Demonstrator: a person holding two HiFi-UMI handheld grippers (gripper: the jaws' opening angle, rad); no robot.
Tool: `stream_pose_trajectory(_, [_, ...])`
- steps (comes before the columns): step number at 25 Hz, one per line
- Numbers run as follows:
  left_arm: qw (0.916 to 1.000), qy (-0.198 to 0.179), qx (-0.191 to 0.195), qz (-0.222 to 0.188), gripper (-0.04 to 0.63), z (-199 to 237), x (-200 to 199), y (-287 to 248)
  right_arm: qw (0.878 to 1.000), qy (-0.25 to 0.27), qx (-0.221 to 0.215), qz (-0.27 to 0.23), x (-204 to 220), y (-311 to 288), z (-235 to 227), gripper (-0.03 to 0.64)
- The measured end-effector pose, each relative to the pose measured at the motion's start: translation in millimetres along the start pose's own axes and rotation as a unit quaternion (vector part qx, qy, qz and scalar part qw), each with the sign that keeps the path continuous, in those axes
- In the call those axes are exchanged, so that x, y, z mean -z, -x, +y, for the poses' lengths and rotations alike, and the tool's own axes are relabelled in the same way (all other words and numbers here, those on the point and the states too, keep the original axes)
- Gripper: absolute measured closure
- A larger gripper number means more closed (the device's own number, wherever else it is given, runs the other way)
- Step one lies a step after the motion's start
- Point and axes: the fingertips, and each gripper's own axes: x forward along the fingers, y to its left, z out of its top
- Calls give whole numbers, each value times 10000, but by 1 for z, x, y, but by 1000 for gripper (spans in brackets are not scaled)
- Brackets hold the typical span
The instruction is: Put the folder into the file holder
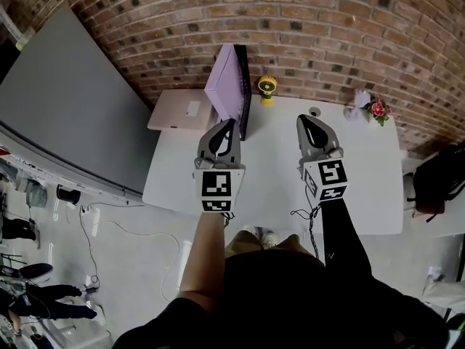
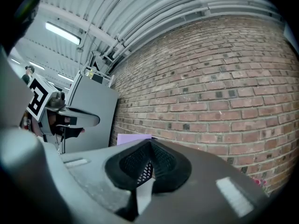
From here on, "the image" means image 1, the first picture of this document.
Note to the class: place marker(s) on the grey refrigerator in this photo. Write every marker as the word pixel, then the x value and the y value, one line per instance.
pixel 72 104

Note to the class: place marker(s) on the person's left white shoe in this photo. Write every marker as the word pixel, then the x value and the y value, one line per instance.
pixel 250 231

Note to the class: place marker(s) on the person's right forearm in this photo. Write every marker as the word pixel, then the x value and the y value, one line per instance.
pixel 343 238

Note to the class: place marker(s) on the person's white shoe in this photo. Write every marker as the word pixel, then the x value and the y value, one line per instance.
pixel 269 238
pixel 250 231

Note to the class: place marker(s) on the pink top side cabinet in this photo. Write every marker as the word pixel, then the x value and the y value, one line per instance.
pixel 174 111

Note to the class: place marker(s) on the lilac folder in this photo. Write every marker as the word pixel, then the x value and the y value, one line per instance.
pixel 223 86

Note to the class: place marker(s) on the chair with brown seat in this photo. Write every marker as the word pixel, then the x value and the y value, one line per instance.
pixel 430 206

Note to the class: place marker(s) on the black round bin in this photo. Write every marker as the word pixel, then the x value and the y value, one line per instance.
pixel 68 194

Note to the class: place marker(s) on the yellow small desk fan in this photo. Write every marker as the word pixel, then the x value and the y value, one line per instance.
pixel 266 86

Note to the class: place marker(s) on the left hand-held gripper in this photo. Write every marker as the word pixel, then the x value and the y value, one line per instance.
pixel 218 187

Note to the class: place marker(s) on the white paper card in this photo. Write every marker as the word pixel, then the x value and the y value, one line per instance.
pixel 193 108

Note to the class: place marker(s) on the person's right white shoe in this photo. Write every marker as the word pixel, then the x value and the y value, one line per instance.
pixel 269 238

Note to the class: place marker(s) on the black backpack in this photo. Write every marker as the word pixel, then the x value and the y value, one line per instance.
pixel 441 180

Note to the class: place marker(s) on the person's black shirt torso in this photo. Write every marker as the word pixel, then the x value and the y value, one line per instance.
pixel 290 304

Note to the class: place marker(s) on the person's left forearm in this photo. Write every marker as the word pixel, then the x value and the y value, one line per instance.
pixel 203 260

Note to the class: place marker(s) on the person's khaki trousers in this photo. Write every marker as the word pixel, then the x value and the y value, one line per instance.
pixel 243 242

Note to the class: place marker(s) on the pink flower pot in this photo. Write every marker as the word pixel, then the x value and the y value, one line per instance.
pixel 378 109

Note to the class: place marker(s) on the black mesh file rack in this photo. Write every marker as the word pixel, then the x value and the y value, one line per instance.
pixel 246 96

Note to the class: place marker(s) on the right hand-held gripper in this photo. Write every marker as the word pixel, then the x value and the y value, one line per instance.
pixel 330 175

